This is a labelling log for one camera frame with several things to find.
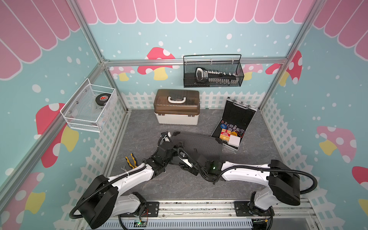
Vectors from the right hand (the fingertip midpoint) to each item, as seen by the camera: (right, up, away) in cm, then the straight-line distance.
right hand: (189, 160), depth 83 cm
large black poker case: (+13, +7, +5) cm, 15 cm away
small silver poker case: (+33, +22, +23) cm, 46 cm away
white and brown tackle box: (-7, +33, +11) cm, 35 cm away
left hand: (-6, +8, +3) cm, 11 cm away
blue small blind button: (+26, +19, +24) cm, 41 cm away
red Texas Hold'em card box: (+25, +14, +17) cm, 34 cm away
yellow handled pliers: (-35, -2, +8) cm, 36 cm away
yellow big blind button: (+32, +14, +20) cm, 41 cm away
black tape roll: (-49, +35, -4) cm, 60 cm away
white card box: (+31, +10, +14) cm, 35 cm away
